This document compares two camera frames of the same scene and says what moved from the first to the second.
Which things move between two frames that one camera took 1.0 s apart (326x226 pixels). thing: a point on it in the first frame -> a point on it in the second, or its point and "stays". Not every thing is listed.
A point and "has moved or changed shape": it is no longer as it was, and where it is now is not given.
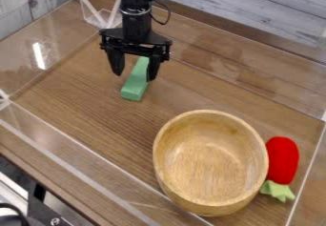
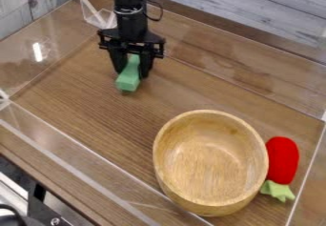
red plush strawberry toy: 284,157 stays
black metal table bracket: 41,214 stays
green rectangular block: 136,88 has moved or changed shape
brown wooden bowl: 212,161 stays
